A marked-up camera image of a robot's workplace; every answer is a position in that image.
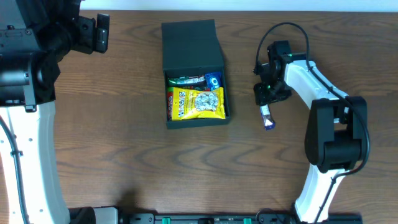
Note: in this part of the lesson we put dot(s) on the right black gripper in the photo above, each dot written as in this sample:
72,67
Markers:
268,98

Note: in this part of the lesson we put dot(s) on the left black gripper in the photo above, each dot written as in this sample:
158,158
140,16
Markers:
101,35

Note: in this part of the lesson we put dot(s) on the dark blue candy bar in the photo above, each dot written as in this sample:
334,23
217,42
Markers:
269,123

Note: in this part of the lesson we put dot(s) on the blue Oreo cookie pack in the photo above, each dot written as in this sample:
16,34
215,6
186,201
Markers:
213,80

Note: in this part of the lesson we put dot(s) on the green red wafer bar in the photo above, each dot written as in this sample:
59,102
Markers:
187,81

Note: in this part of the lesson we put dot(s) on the black gift box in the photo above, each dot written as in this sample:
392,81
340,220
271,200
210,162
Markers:
189,49

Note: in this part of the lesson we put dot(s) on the yellow pistachio bag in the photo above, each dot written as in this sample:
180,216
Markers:
196,104

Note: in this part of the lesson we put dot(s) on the red snack bag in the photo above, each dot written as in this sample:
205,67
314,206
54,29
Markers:
170,95

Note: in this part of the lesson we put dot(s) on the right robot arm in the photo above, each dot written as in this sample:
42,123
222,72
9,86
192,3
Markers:
334,139

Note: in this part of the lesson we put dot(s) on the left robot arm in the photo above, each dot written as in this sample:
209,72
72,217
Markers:
35,37

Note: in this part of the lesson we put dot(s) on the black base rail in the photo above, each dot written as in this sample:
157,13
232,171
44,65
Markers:
242,218

